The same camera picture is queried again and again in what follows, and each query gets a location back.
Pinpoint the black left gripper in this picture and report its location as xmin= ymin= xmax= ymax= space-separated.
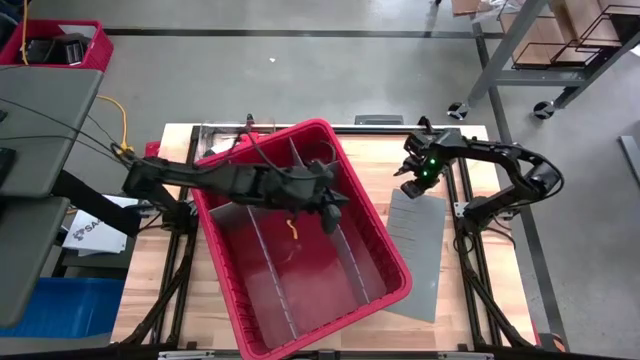
xmin=284 ymin=162 xmax=344 ymax=234

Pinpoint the large red plastic bin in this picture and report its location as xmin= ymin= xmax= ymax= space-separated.
xmin=191 ymin=118 xmax=414 ymax=360

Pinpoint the black caster wheel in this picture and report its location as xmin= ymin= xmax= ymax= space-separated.
xmin=447 ymin=101 xmax=472 ymax=122
xmin=532 ymin=99 xmax=557 ymax=121

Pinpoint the grey metal cart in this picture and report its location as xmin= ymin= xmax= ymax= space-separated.
xmin=467 ymin=0 xmax=640 ymax=110

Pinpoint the small cardboard box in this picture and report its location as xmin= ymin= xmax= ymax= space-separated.
xmin=451 ymin=0 xmax=497 ymax=16

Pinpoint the large cardboard box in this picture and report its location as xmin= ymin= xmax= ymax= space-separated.
xmin=499 ymin=0 xmax=626 ymax=66

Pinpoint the grey metal bar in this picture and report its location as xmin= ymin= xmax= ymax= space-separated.
xmin=618 ymin=134 xmax=640 ymax=189

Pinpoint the black desk support bar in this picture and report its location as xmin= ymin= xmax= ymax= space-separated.
xmin=52 ymin=168 xmax=144 ymax=239

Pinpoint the white paper with logo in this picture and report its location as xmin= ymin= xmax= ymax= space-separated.
xmin=62 ymin=194 xmax=139 ymax=256

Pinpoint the black floor stand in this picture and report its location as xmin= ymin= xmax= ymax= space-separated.
xmin=49 ymin=244 xmax=136 ymax=281

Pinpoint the small red basket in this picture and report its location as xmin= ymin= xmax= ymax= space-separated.
xmin=0 ymin=18 xmax=115 ymax=74

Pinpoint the blue plastic bin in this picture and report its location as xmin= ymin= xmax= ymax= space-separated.
xmin=0 ymin=277 xmax=126 ymax=339

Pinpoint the grey desk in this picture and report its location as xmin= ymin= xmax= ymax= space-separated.
xmin=0 ymin=64 xmax=105 ymax=329

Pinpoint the white paper sheet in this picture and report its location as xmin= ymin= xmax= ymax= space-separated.
xmin=58 ymin=23 xmax=98 ymax=40

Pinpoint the black device in basket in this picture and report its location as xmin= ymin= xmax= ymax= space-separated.
xmin=25 ymin=32 xmax=92 ymax=66

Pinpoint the black device on desk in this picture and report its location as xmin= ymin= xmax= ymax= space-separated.
xmin=0 ymin=146 xmax=18 ymax=189

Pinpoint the black aluminium frame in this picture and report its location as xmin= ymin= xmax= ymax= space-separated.
xmin=117 ymin=115 xmax=540 ymax=351

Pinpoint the grey mount plate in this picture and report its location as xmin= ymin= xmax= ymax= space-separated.
xmin=353 ymin=114 xmax=405 ymax=126

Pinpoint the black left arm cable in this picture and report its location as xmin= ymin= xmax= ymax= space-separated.
xmin=109 ymin=127 xmax=341 ymax=184

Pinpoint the silver metal bracket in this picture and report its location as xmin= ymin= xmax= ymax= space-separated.
xmin=437 ymin=351 xmax=495 ymax=360
xmin=158 ymin=349 xmax=217 ymax=360

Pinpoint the yellow cable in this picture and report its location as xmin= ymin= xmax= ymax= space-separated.
xmin=18 ymin=0 xmax=31 ymax=66
xmin=96 ymin=93 xmax=135 ymax=155

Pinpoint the thin black desk cable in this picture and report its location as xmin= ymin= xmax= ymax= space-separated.
xmin=0 ymin=97 xmax=126 ymax=166

